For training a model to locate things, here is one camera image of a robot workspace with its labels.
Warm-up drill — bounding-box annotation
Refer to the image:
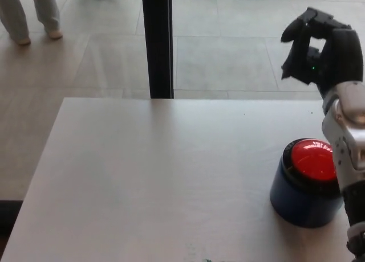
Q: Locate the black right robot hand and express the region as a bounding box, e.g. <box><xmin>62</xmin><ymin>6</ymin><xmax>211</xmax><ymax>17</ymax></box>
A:
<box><xmin>280</xmin><ymin>7</ymin><xmax>363</xmax><ymax>100</ymax></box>

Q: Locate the red dome button blue base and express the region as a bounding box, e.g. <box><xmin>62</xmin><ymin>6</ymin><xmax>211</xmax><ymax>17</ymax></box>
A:
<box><xmin>269</xmin><ymin>138</ymin><xmax>347</xmax><ymax>228</ymax></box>

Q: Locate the person in grey trousers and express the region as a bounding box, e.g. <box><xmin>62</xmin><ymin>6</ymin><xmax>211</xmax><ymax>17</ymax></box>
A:
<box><xmin>0</xmin><ymin>0</ymin><xmax>63</xmax><ymax>46</ymax></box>

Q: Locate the black vertical window frame post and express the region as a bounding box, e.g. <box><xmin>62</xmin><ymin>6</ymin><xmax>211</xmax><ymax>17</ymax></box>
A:
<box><xmin>141</xmin><ymin>0</ymin><xmax>175</xmax><ymax>100</ymax></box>

